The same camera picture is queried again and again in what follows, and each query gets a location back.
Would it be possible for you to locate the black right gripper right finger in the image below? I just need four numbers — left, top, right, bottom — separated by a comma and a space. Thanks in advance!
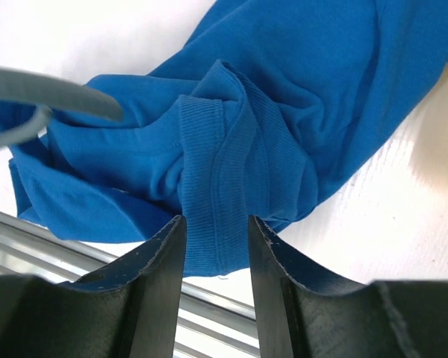
248, 216, 448, 357

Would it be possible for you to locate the dark blue-grey hanger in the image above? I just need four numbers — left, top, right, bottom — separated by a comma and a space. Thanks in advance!
0, 67, 123, 148

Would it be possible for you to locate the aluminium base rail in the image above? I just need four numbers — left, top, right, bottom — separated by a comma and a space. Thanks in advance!
0, 212, 260, 357

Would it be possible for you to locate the blue tank top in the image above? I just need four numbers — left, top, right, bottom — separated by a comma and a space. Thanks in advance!
9, 1, 448, 277

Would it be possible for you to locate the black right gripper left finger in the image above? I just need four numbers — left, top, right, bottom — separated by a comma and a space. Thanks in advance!
0, 216, 187, 357

